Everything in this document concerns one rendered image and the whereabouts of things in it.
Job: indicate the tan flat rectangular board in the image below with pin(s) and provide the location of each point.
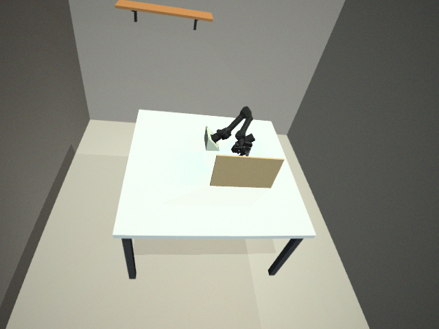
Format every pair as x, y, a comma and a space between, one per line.
245, 171

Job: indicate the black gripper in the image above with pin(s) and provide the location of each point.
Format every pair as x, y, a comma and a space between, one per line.
246, 147

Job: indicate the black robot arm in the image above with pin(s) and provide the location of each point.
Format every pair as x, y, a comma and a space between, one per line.
241, 137

